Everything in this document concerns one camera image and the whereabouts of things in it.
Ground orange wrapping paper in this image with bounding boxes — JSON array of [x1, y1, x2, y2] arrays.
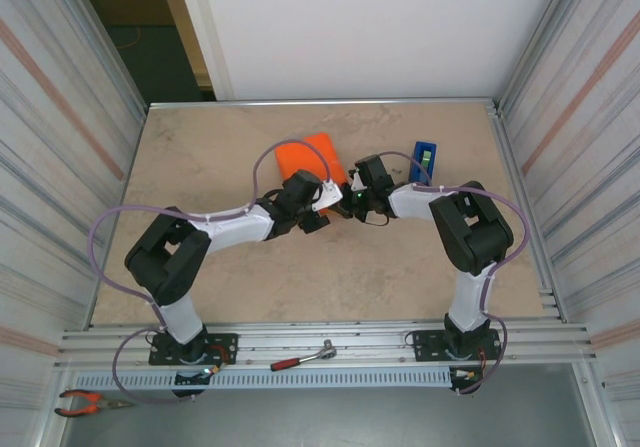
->
[[273, 132, 351, 217]]

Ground blue tape dispenser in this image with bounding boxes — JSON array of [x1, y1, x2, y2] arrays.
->
[[407, 140, 438, 187]]

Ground thin aluminium table rail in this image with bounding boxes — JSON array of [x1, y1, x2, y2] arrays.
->
[[148, 97, 501, 109]]

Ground wide aluminium rail frame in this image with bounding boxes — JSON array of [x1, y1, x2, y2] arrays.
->
[[54, 319, 599, 368]]

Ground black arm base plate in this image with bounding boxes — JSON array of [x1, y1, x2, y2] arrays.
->
[[148, 331, 240, 367], [412, 329, 503, 363]]

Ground red-handled ratchet wrench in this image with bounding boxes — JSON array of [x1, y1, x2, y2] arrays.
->
[[269, 339, 339, 372]]

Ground slotted grey cable duct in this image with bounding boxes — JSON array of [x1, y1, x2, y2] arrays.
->
[[72, 366, 454, 391]]

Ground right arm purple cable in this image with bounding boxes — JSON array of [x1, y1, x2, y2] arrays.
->
[[369, 150, 530, 396]]

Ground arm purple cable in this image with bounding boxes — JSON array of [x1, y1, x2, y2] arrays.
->
[[369, 150, 530, 396], [88, 138, 334, 406]]

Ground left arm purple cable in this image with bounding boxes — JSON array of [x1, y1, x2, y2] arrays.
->
[[88, 138, 334, 406]]

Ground orange-handled pliers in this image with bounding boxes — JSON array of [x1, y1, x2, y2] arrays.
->
[[53, 389, 135, 418]]

